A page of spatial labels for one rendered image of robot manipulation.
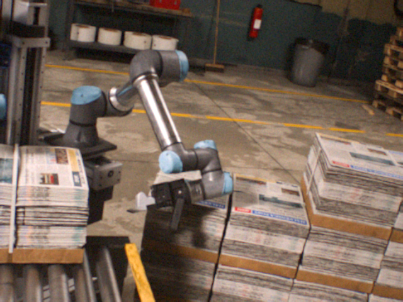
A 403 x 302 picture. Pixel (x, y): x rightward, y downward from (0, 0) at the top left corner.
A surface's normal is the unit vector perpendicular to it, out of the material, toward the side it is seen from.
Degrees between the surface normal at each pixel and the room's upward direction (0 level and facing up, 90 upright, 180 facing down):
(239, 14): 90
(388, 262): 90
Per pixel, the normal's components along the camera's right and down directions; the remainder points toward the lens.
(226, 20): 0.29, 0.38
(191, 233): -0.09, 0.33
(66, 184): 0.20, -0.92
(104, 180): 0.79, 0.34
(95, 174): -0.59, 0.18
